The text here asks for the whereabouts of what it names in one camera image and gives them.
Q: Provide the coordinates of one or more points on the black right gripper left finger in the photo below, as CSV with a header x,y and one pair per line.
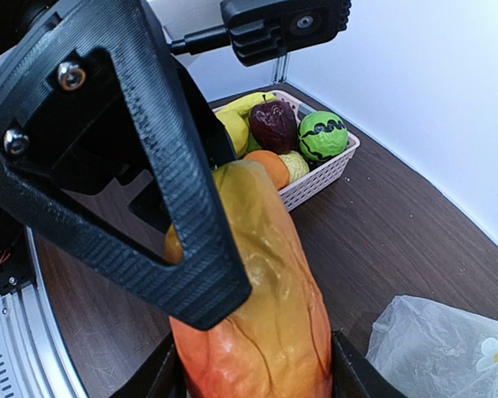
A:
x,y
161,375

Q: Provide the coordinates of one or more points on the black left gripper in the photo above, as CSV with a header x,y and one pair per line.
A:
x,y
90,94

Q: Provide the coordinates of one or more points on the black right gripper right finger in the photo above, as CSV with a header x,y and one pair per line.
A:
x,y
354,376

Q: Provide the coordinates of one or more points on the clear plastic bag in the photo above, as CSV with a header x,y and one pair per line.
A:
x,y
427,349

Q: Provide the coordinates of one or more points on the red orange mango fruit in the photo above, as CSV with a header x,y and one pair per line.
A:
x,y
278,343

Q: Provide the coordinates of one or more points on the dark red fruit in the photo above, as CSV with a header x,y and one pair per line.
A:
x,y
273,125

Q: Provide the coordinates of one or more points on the yellow banana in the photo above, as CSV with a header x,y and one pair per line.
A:
x,y
246,103

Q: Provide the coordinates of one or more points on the green bumpy fruit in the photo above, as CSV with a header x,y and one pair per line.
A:
x,y
253,145

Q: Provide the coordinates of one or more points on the pale yellow bumpy fruit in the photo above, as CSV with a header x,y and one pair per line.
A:
x,y
296,165

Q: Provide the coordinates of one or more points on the pink perforated plastic basket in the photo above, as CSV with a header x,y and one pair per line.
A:
x,y
321,174

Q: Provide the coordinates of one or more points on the aluminium corner post left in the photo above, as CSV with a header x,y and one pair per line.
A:
x,y
280,70

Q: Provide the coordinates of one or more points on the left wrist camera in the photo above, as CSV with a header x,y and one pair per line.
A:
x,y
260,31

